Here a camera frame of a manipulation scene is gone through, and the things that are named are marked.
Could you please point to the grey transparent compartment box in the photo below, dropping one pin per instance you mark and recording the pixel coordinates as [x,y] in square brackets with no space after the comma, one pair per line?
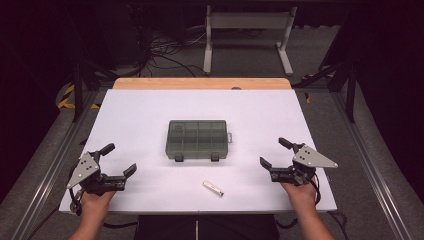
[196,140]

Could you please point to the black metal stand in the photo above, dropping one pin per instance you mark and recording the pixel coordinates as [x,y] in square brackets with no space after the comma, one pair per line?
[350,90]
[78,90]

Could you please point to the grey metal stand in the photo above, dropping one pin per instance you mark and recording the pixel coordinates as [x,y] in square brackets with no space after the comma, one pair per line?
[248,20]

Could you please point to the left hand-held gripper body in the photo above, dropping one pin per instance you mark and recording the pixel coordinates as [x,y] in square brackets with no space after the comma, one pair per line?
[87,168]

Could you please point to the person's black clothing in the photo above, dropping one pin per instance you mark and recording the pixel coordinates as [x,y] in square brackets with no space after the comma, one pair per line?
[233,228]

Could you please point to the small white stick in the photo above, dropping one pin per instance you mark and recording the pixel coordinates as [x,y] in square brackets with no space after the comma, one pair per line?
[213,188]

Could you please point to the white board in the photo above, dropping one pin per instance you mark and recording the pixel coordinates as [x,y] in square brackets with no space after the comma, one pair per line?
[150,116]

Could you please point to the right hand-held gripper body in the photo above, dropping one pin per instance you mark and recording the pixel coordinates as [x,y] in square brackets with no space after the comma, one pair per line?
[310,158]

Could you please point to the person's right hand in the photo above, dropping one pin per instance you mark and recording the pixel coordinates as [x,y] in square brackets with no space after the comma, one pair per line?
[301,195]

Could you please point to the yellow black floor tape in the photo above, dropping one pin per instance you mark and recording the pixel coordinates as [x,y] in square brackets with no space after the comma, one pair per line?
[65,100]
[308,97]

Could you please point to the aluminium rail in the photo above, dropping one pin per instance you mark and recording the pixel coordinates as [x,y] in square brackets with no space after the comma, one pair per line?
[373,173]
[50,173]

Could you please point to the person's left hand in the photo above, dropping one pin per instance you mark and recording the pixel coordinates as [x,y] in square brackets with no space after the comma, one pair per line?
[95,203]

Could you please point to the wooden table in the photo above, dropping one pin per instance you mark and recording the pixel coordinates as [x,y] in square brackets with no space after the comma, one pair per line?
[200,83]

